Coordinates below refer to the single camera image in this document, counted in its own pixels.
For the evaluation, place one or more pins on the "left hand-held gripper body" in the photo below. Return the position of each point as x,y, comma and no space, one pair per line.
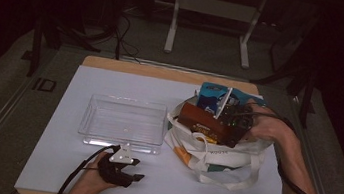
116,170

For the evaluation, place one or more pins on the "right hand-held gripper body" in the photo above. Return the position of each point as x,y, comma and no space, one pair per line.
239,119

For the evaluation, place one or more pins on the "white canvas tote bag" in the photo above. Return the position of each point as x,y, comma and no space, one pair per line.
218,163

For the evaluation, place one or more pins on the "blue snack bag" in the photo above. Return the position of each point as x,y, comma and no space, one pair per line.
211,99

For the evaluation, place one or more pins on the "long brown box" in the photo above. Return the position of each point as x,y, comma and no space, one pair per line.
200,122

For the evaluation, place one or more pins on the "clear plastic tray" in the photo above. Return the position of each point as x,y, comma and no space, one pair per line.
123,121

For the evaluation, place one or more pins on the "person's right hand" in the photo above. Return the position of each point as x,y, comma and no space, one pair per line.
267,126

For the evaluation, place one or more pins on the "person's left hand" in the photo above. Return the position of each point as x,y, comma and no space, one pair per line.
89,182

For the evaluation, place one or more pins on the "white sheet table cover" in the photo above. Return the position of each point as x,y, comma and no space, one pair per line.
62,149

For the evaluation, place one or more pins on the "dark metal stand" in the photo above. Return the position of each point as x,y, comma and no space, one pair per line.
299,83
46,40

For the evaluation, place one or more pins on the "black floor bracket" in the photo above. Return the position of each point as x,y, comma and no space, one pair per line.
44,85

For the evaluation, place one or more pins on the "white metal table frame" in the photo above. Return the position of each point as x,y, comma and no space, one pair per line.
217,7

